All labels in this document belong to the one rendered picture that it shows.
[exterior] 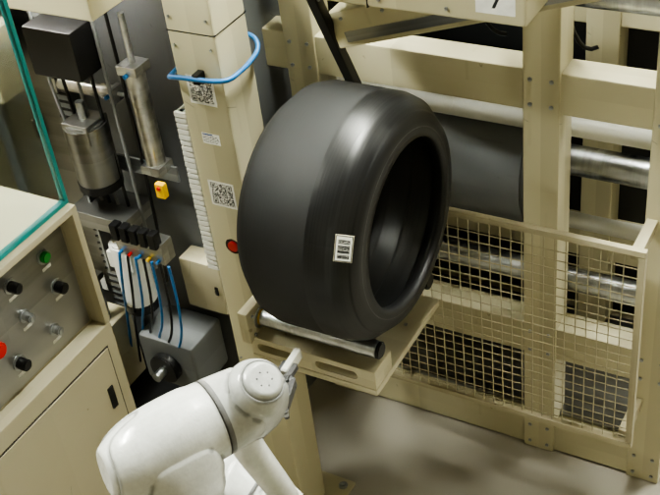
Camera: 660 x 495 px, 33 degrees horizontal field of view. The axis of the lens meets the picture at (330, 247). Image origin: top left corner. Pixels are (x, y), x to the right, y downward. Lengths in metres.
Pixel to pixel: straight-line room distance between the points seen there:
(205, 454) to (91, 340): 1.20
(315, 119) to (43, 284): 0.80
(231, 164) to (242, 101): 0.16
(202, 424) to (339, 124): 0.91
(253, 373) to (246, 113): 1.01
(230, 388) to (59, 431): 1.20
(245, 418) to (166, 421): 0.12
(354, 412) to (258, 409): 2.08
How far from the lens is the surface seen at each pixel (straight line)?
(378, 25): 2.75
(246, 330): 2.82
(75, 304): 2.90
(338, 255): 2.37
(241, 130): 2.63
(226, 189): 2.72
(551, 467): 3.63
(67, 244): 2.82
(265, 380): 1.75
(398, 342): 2.86
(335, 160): 2.37
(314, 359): 2.77
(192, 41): 2.53
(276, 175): 2.42
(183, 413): 1.75
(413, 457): 3.66
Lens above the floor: 2.73
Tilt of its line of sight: 37 degrees down
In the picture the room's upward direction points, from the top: 8 degrees counter-clockwise
